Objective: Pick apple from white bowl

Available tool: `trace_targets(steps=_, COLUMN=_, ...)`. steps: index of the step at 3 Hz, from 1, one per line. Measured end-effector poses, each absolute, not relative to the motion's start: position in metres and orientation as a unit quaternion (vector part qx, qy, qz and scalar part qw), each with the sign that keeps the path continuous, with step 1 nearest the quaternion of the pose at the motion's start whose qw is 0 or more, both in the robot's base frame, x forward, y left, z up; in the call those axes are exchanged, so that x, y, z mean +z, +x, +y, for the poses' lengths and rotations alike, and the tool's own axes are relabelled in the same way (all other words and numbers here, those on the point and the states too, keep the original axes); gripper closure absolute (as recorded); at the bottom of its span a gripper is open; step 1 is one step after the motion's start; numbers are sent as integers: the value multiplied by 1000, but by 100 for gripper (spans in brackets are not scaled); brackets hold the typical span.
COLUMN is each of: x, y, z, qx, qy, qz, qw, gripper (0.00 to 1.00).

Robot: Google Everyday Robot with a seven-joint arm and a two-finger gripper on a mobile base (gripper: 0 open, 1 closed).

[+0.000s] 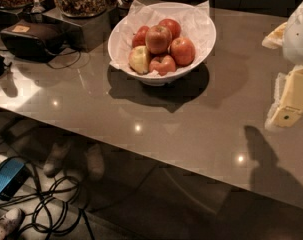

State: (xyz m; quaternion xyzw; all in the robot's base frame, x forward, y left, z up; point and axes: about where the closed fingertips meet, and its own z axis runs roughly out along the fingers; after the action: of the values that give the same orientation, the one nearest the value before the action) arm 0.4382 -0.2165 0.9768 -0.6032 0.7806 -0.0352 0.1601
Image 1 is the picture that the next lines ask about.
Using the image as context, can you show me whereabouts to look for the red apple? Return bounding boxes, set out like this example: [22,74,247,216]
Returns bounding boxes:
[149,55,176,76]
[145,25,172,54]
[132,25,149,48]
[159,18,181,39]
[169,37,195,66]

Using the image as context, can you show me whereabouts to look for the white bowl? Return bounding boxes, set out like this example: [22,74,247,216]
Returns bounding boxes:
[107,1,217,87]

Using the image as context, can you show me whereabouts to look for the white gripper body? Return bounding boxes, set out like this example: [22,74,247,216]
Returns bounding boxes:
[282,1,303,65]

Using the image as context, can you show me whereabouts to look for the blue foot pedal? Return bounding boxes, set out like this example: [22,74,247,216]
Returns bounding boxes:
[0,159,29,201]

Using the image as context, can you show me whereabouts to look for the black headset device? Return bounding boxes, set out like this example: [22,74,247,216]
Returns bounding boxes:
[0,20,65,62]

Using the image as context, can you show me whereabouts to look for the yellow green apple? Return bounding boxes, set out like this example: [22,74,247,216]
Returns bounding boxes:
[128,46,151,75]

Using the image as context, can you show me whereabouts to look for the metal serving scoop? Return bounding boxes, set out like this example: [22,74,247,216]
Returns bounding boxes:
[31,0,45,14]

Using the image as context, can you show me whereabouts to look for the black floor cable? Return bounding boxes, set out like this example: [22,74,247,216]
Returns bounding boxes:
[0,157,96,240]

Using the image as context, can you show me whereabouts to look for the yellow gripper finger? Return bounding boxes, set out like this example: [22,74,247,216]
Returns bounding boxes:
[265,65,303,131]
[262,22,287,49]

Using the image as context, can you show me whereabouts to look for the black riser box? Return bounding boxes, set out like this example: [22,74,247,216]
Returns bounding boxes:
[43,8,119,52]

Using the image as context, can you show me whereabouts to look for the white shoe lower left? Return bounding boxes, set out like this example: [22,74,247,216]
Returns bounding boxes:
[0,208,23,240]

